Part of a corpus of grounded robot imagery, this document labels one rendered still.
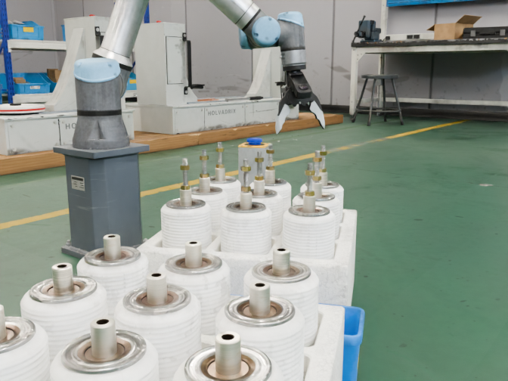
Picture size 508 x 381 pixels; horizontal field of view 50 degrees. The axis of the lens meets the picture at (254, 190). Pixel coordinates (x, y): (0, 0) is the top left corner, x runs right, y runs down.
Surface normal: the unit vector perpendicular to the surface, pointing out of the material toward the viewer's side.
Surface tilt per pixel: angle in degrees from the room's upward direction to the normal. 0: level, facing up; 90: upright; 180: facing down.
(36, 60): 90
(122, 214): 90
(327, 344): 0
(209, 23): 90
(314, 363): 0
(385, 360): 0
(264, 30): 90
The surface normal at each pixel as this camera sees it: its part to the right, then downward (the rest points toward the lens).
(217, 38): -0.62, 0.17
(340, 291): -0.22, 0.22
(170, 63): 0.79, 0.14
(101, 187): 0.12, 0.22
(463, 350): 0.00, -0.98
